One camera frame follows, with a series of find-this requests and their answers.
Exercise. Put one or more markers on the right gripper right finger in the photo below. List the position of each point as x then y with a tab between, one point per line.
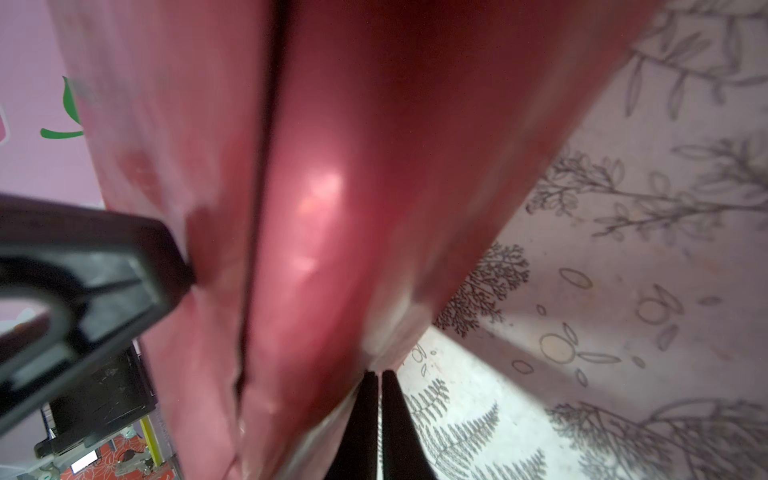
403	457

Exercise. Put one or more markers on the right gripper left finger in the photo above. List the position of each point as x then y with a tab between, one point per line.
356	458

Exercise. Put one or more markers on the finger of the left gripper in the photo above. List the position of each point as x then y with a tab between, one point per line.
104	277

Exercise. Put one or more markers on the dark red wrapping paper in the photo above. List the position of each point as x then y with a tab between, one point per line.
333	170

